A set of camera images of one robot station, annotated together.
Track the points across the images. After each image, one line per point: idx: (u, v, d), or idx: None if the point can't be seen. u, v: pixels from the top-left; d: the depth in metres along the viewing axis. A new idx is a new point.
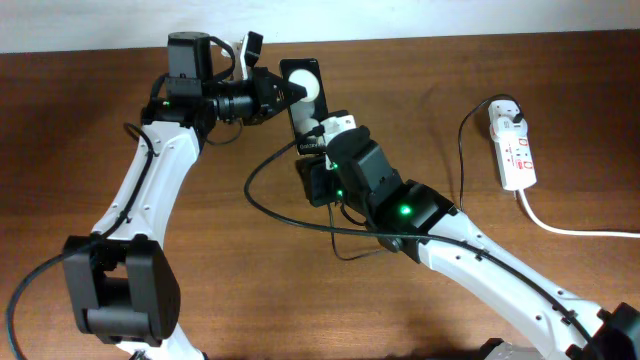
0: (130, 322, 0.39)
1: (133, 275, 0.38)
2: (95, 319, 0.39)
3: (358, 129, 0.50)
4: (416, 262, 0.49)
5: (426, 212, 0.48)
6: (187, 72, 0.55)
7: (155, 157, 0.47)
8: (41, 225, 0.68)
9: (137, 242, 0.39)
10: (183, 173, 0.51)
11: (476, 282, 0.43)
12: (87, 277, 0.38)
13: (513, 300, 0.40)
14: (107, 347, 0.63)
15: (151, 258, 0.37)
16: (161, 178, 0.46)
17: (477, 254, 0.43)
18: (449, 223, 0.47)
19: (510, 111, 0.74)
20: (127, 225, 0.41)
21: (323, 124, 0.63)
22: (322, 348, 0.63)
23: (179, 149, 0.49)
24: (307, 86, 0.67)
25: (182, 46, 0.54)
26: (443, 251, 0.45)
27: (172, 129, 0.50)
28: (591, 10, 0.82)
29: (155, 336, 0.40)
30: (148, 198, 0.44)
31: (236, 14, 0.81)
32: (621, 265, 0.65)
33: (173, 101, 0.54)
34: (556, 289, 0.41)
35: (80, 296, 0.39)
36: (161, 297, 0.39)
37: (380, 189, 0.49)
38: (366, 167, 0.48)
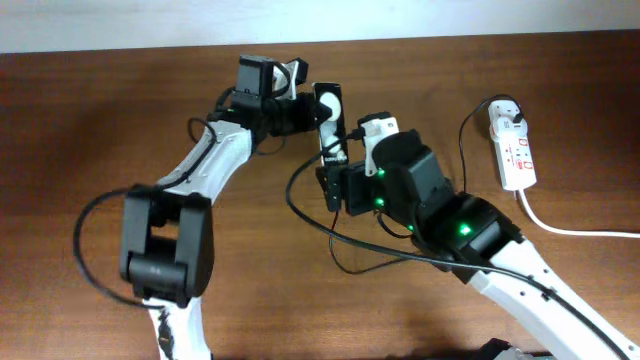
0: (169, 277, 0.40)
1: (183, 226, 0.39)
2: (137, 266, 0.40)
3: (413, 137, 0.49)
4: (464, 282, 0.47)
5: (485, 233, 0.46)
6: (252, 88, 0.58)
7: (217, 144, 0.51)
8: (46, 227, 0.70)
9: (190, 197, 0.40)
10: (235, 167, 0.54)
11: (541, 322, 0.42)
12: (139, 220, 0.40)
13: (577, 345, 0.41)
14: (107, 347, 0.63)
15: (203, 211, 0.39)
16: (220, 159, 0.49)
17: (545, 293, 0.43)
18: (513, 250, 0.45)
19: (510, 111, 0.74)
20: (187, 184, 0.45)
21: (363, 127, 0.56)
22: (322, 348, 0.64)
23: (240, 141, 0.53)
24: (331, 107, 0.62)
25: (251, 67, 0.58)
26: (507, 284, 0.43)
27: (232, 127, 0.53)
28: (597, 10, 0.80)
29: (189, 294, 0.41)
30: (207, 169, 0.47)
31: (235, 14, 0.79)
32: (612, 265, 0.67)
33: (235, 110, 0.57)
34: (627, 344, 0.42)
35: (130, 237, 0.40)
36: (202, 256, 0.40)
37: (432, 199, 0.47)
38: (418, 174, 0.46)
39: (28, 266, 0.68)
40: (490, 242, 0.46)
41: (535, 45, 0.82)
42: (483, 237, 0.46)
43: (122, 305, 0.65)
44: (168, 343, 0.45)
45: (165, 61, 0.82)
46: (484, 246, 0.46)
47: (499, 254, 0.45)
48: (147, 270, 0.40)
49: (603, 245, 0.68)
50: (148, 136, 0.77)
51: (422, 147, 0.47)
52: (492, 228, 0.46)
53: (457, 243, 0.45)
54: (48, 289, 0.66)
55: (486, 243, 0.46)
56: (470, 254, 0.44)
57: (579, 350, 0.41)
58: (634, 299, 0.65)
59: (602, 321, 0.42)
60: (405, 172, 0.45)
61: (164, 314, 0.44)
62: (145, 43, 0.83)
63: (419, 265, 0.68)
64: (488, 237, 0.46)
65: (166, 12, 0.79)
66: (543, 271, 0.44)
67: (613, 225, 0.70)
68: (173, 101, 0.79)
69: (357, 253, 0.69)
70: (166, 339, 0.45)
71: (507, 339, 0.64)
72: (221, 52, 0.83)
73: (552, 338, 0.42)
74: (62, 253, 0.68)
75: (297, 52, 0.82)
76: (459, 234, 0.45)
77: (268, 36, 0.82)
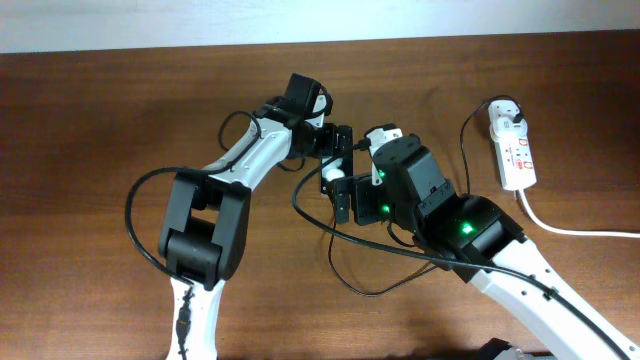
0: (204, 258, 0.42)
1: (221, 212, 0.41)
2: (175, 243, 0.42)
3: (410, 135, 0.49)
4: (466, 282, 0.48)
5: (487, 232, 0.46)
6: (299, 98, 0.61)
7: (260, 140, 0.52)
8: (46, 227, 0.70)
9: (232, 188, 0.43)
10: (273, 164, 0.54)
11: (541, 321, 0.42)
12: (185, 201, 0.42)
13: (577, 346, 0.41)
14: (106, 347, 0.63)
15: (243, 202, 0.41)
16: (260, 153, 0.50)
17: (546, 293, 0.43)
18: (516, 250, 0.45)
19: (510, 111, 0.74)
20: (230, 173, 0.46)
21: (369, 137, 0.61)
22: (322, 348, 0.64)
23: (282, 136, 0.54)
24: None
25: (302, 80, 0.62)
26: (509, 284, 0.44)
27: (275, 126, 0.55)
28: (601, 11, 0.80)
29: (219, 275, 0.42)
30: (250, 162, 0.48)
31: (235, 14, 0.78)
32: (611, 266, 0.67)
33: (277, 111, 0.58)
34: (628, 345, 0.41)
35: (173, 215, 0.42)
36: (236, 242, 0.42)
37: (432, 198, 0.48)
38: (417, 174, 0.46)
39: (28, 266, 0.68)
40: (493, 241, 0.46)
41: (534, 45, 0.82)
42: (486, 235, 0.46)
43: (122, 306, 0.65)
44: (184, 327, 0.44)
45: (165, 62, 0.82)
46: (486, 245, 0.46)
47: (501, 253, 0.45)
48: (184, 248, 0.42)
49: (603, 245, 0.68)
50: (147, 136, 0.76)
51: (420, 146, 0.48)
52: (494, 227, 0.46)
53: (459, 242, 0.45)
54: (48, 289, 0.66)
55: (488, 242, 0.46)
56: (472, 253, 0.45)
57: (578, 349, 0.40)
58: (635, 299, 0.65)
59: (604, 322, 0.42)
60: (403, 171, 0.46)
61: (188, 295, 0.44)
62: (145, 43, 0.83)
63: (418, 265, 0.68)
64: (490, 236, 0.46)
65: (165, 13, 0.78)
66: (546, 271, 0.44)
67: (613, 225, 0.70)
68: (173, 101, 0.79)
69: (359, 255, 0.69)
70: (184, 322, 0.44)
71: (508, 339, 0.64)
72: (221, 52, 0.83)
73: (551, 338, 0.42)
74: (62, 253, 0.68)
75: (297, 52, 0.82)
76: (461, 233, 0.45)
77: (268, 35, 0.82)
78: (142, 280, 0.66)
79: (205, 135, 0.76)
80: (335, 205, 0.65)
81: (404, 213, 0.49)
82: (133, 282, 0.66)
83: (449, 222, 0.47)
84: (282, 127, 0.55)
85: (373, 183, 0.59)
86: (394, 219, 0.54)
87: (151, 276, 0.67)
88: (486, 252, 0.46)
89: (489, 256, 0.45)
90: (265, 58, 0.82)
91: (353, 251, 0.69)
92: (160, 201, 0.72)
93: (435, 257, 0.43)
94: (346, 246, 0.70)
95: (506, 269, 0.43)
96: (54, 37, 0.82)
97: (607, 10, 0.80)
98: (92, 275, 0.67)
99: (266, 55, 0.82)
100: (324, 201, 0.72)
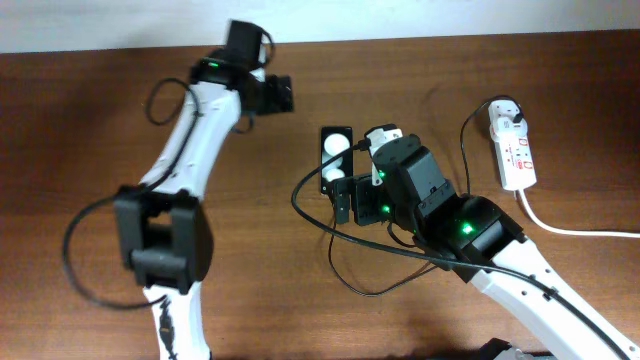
0: (172, 265, 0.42)
1: (175, 223, 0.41)
2: (139, 258, 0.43)
3: (410, 136, 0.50)
4: (466, 281, 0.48)
5: (487, 232, 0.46)
6: (240, 47, 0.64)
7: (200, 116, 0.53)
8: (46, 227, 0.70)
9: (180, 196, 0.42)
10: (222, 135, 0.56)
11: (541, 321, 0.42)
12: (135, 221, 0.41)
13: (577, 346, 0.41)
14: (106, 347, 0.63)
15: (193, 210, 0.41)
16: (202, 135, 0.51)
17: (546, 293, 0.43)
18: (516, 249, 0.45)
19: (510, 111, 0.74)
20: (173, 178, 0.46)
21: (369, 137, 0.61)
22: (322, 347, 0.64)
23: (223, 111, 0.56)
24: (338, 144, 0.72)
25: (241, 27, 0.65)
26: (508, 284, 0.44)
27: (217, 91, 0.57)
28: (602, 11, 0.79)
29: (191, 278, 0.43)
30: (191, 156, 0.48)
31: (235, 14, 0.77)
32: (612, 266, 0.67)
33: (219, 66, 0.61)
34: (628, 345, 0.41)
35: (127, 235, 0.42)
36: (198, 245, 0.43)
37: (432, 198, 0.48)
38: (416, 175, 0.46)
39: (28, 266, 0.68)
40: (492, 241, 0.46)
41: (535, 45, 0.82)
42: (486, 235, 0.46)
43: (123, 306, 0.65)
44: (167, 334, 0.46)
45: (165, 62, 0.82)
46: (486, 245, 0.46)
47: (501, 253, 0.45)
48: (149, 260, 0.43)
49: (603, 245, 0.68)
50: (147, 136, 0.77)
51: (419, 147, 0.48)
52: (494, 227, 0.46)
53: (459, 242, 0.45)
54: (48, 289, 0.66)
55: (488, 242, 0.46)
56: (472, 253, 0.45)
57: (577, 349, 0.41)
58: (634, 299, 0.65)
59: (604, 322, 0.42)
60: (403, 171, 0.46)
61: (165, 303, 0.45)
62: (145, 43, 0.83)
63: (418, 265, 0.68)
64: (490, 236, 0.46)
65: (164, 13, 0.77)
66: (546, 271, 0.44)
67: (613, 225, 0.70)
68: (173, 101, 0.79)
69: (359, 255, 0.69)
70: (167, 329, 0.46)
71: (508, 339, 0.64)
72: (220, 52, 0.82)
73: (551, 337, 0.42)
74: (61, 254, 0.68)
75: (297, 52, 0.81)
76: (461, 233, 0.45)
77: (268, 35, 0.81)
78: None
79: None
80: (335, 206, 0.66)
81: (404, 213, 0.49)
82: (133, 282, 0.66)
83: (449, 222, 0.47)
84: (222, 99, 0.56)
85: (374, 183, 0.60)
86: (394, 219, 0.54)
87: None
88: (486, 252, 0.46)
89: (490, 256, 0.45)
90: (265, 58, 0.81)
91: (353, 251, 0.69)
92: None
93: (436, 257, 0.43)
94: (345, 246, 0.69)
95: (507, 269, 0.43)
96: (52, 36, 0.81)
97: (608, 11, 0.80)
98: (92, 275, 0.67)
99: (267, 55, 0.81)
100: (324, 201, 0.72)
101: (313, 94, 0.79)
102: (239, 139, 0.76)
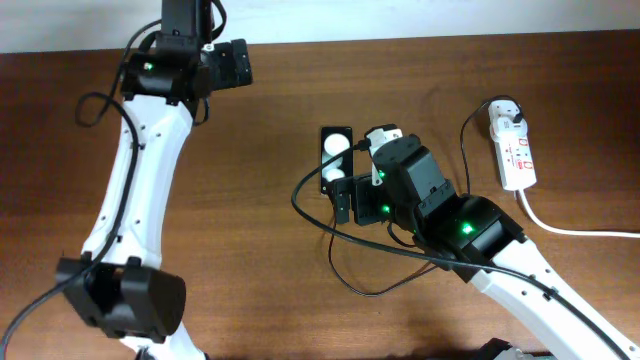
0: (138, 327, 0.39)
1: (128, 299, 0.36)
2: (101, 323, 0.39)
3: (409, 136, 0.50)
4: (466, 281, 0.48)
5: (487, 232, 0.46)
6: (181, 29, 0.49)
7: (141, 149, 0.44)
8: (46, 227, 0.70)
9: (130, 268, 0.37)
10: (172, 164, 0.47)
11: (541, 321, 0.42)
12: (85, 299, 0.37)
13: (578, 346, 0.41)
14: (108, 347, 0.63)
15: (145, 285, 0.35)
16: (143, 180, 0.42)
17: (546, 293, 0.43)
18: (516, 249, 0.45)
19: (510, 111, 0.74)
20: (118, 244, 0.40)
21: (369, 137, 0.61)
22: (322, 348, 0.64)
23: (167, 139, 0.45)
24: (337, 145, 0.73)
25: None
26: (509, 284, 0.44)
27: (156, 108, 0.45)
28: (603, 11, 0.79)
29: (162, 332, 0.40)
30: (138, 211, 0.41)
31: (234, 14, 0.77)
32: (612, 266, 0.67)
33: (157, 65, 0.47)
34: (627, 345, 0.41)
35: (81, 307, 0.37)
36: (161, 307, 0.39)
37: (433, 198, 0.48)
38: (416, 174, 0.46)
39: (27, 266, 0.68)
40: (492, 241, 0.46)
41: (535, 45, 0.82)
42: (485, 236, 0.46)
43: None
44: None
45: None
46: (486, 244, 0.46)
47: (501, 253, 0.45)
48: (112, 324, 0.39)
49: (603, 245, 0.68)
50: None
51: (419, 147, 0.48)
52: (493, 227, 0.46)
53: (460, 243, 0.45)
54: (49, 289, 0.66)
55: (488, 242, 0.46)
56: (472, 253, 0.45)
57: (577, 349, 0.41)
58: (634, 298, 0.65)
59: (603, 322, 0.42)
60: (403, 171, 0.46)
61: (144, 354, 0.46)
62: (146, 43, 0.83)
63: (418, 264, 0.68)
64: (489, 236, 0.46)
65: None
66: (546, 271, 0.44)
67: (613, 225, 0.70)
68: None
69: (359, 255, 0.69)
70: None
71: (508, 339, 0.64)
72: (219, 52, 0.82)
73: (552, 338, 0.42)
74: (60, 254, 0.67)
75: (296, 52, 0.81)
76: (461, 233, 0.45)
77: (268, 35, 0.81)
78: None
79: (205, 135, 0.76)
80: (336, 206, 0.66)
81: (404, 212, 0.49)
82: None
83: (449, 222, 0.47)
84: (165, 121, 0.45)
85: (373, 183, 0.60)
86: (394, 219, 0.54)
87: None
88: (486, 252, 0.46)
89: (490, 256, 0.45)
90: (265, 57, 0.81)
91: (353, 250, 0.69)
92: None
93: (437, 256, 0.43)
94: (345, 246, 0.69)
95: (506, 269, 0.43)
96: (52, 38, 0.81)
97: (608, 10, 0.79)
98: None
99: (266, 54, 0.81)
100: (324, 201, 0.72)
101: (313, 94, 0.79)
102: (240, 139, 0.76)
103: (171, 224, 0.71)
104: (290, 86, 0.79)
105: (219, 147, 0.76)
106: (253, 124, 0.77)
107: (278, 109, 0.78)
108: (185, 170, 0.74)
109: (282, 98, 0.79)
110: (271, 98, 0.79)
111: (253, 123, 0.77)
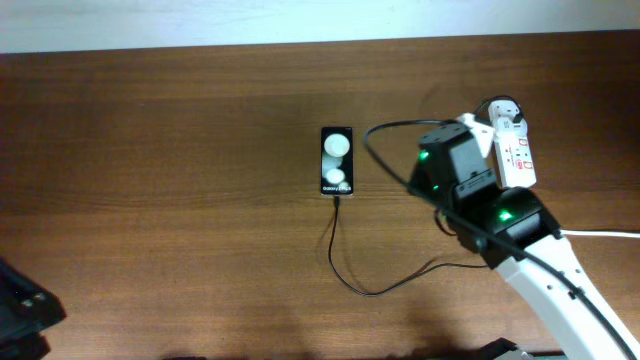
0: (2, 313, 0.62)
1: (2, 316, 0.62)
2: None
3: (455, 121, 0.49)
4: (491, 266, 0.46)
5: (523, 222, 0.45)
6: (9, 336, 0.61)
7: None
8: (51, 227, 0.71)
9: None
10: None
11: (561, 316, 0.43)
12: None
13: (594, 348, 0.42)
14: (111, 344, 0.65)
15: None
16: None
17: (572, 292, 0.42)
18: (547, 244, 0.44)
19: (510, 111, 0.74)
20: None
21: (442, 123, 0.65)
22: (321, 348, 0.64)
23: None
24: (338, 144, 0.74)
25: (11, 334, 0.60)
26: (536, 276, 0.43)
27: None
28: (611, 10, 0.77)
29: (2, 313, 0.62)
30: None
31: (235, 14, 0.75)
32: (612, 266, 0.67)
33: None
34: None
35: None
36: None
37: (472, 182, 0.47)
38: (459, 155, 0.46)
39: (30, 266, 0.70)
40: (527, 231, 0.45)
41: (537, 45, 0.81)
42: (522, 223, 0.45)
43: (124, 306, 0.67)
44: None
45: (163, 61, 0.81)
46: (521, 234, 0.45)
47: (534, 246, 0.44)
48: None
49: (602, 245, 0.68)
50: (147, 137, 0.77)
51: (464, 131, 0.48)
52: (535, 217, 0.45)
53: (496, 228, 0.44)
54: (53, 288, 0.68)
55: (524, 231, 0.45)
56: (509, 239, 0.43)
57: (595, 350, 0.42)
58: (633, 299, 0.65)
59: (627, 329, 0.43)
60: (448, 151, 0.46)
61: None
62: (142, 43, 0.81)
63: (418, 264, 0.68)
64: (527, 226, 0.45)
65: (166, 13, 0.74)
66: (575, 270, 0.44)
67: (614, 225, 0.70)
68: (172, 101, 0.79)
69: (358, 255, 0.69)
70: None
71: (507, 339, 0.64)
72: (219, 52, 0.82)
73: (570, 335, 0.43)
74: (68, 254, 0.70)
75: (296, 53, 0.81)
76: (499, 218, 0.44)
77: (268, 35, 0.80)
78: (145, 279, 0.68)
79: (205, 135, 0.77)
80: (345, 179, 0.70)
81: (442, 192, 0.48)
82: (137, 281, 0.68)
83: (487, 205, 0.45)
84: None
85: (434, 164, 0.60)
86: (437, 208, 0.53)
87: (153, 277, 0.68)
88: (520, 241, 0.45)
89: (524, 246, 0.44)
90: (265, 58, 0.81)
91: (353, 250, 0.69)
92: (160, 202, 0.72)
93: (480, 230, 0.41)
94: (345, 245, 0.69)
95: (539, 261, 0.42)
96: (46, 36, 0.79)
97: (617, 10, 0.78)
98: (93, 276, 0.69)
99: (267, 55, 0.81)
100: (324, 201, 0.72)
101: (313, 94, 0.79)
102: (239, 139, 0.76)
103: (172, 224, 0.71)
104: (290, 86, 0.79)
105: (218, 147, 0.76)
106: (252, 124, 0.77)
107: (278, 109, 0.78)
108: (185, 171, 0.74)
109: (283, 98, 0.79)
110: (271, 99, 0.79)
111: (252, 124, 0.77)
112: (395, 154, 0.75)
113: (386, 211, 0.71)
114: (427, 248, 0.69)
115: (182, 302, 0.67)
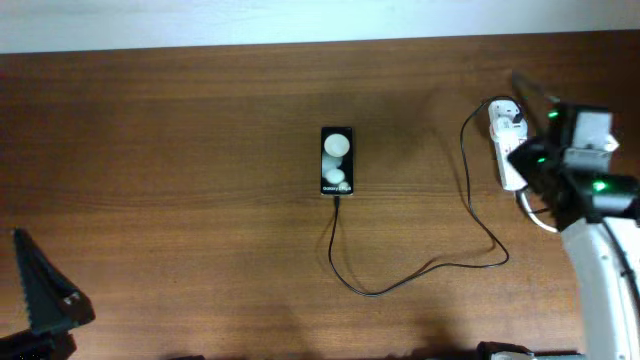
0: None
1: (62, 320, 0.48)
2: None
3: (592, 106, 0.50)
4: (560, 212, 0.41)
5: (617, 200, 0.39)
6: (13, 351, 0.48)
7: None
8: (51, 227, 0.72)
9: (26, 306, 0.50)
10: None
11: (598, 288, 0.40)
12: None
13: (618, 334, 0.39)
14: (112, 344, 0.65)
15: None
16: None
17: (624, 272, 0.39)
18: (617, 223, 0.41)
19: (510, 111, 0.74)
20: None
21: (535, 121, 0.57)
22: (321, 347, 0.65)
23: None
24: (338, 145, 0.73)
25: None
26: (594, 243, 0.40)
27: None
28: (611, 11, 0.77)
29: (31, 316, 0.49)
30: None
31: (235, 14, 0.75)
32: None
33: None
34: None
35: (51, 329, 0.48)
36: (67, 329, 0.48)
37: (596, 143, 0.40)
38: (588, 124, 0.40)
39: None
40: (614, 208, 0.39)
41: (537, 45, 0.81)
42: (611, 200, 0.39)
43: (125, 306, 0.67)
44: None
45: (163, 61, 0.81)
46: (606, 211, 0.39)
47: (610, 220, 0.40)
48: None
49: None
50: (147, 137, 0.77)
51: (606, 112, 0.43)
52: (620, 199, 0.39)
53: (585, 191, 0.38)
54: None
55: (611, 207, 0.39)
56: (591, 202, 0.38)
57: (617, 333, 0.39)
58: None
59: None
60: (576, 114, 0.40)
61: None
62: (142, 43, 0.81)
63: (418, 264, 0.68)
64: (618, 205, 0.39)
65: (166, 13, 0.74)
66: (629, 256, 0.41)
67: None
68: (173, 101, 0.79)
69: (358, 255, 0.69)
70: None
71: (507, 339, 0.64)
72: (219, 52, 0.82)
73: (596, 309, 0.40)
74: (68, 255, 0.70)
75: (296, 53, 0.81)
76: (591, 183, 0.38)
77: (268, 35, 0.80)
78: (145, 279, 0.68)
79: (205, 135, 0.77)
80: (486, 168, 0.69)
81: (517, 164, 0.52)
82: (137, 281, 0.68)
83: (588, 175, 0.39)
84: None
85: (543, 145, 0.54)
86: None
87: (153, 276, 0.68)
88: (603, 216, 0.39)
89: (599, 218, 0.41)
90: (265, 58, 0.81)
91: (353, 250, 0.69)
92: (160, 201, 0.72)
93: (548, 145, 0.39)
94: (345, 245, 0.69)
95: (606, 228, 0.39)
96: (46, 37, 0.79)
97: (617, 10, 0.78)
98: (93, 276, 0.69)
99: (267, 54, 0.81)
100: (325, 201, 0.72)
101: (313, 94, 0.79)
102: (239, 139, 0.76)
103: (173, 224, 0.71)
104: (290, 86, 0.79)
105: (218, 147, 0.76)
106: (253, 124, 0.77)
107: (278, 109, 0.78)
108: (185, 171, 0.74)
109: (283, 98, 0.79)
110: (271, 99, 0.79)
111: (252, 124, 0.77)
112: (395, 153, 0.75)
113: (386, 211, 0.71)
114: (427, 248, 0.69)
115: (182, 302, 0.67)
